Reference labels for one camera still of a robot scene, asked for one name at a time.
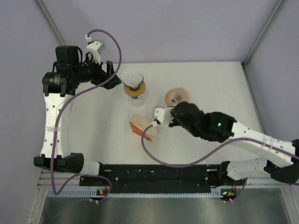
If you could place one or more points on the orange coffee filter pack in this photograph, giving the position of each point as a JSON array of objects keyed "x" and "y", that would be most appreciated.
[{"x": 138, "y": 124}]

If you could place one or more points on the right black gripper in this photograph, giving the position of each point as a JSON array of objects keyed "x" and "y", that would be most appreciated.
[{"x": 174, "y": 122}]

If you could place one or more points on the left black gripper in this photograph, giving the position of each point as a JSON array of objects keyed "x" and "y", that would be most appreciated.
[{"x": 101, "y": 74}]

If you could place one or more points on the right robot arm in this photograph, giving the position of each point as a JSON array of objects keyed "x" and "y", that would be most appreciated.
[{"x": 277, "y": 159}]

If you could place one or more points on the aluminium frame rail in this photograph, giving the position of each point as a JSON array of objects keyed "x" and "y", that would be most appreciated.
[{"x": 60, "y": 178}]

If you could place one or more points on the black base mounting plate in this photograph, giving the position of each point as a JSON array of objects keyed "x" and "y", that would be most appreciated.
[{"x": 155, "y": 179}]

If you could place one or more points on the smoked glass dripper cone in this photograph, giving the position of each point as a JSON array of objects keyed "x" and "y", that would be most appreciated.
[{"x": 133, "y": 83}]

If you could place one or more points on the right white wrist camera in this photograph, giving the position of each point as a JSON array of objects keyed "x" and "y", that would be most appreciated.
[{"x": 161, "y": 116}]

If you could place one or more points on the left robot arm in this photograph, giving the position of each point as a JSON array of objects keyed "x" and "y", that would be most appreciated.
[{"x": 56, "y": 154}]

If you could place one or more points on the clear glass carafe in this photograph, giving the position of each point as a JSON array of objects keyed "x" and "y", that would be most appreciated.
[{"x": 138, "y": 101}]

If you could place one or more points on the grey cable duct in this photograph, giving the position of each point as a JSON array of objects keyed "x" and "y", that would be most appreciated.
[{"x": 96, "y": 194}]

